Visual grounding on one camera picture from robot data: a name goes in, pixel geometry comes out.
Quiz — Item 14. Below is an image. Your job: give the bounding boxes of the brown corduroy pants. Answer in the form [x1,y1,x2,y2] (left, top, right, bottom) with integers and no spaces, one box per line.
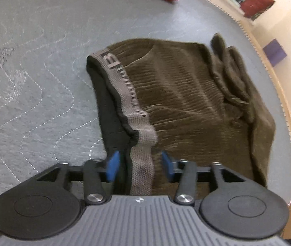
[87,34,275,196]

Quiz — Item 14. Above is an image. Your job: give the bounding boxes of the grey quilted mattress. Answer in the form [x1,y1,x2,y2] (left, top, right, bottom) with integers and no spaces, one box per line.
[0,0,291,203]

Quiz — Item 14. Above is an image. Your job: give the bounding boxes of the purple box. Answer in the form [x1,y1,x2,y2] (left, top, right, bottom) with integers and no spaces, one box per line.
[263,39,287,67]

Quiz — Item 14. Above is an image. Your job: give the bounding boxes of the dark red cushion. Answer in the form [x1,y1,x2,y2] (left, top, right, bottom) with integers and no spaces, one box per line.
[240,0,275,20]

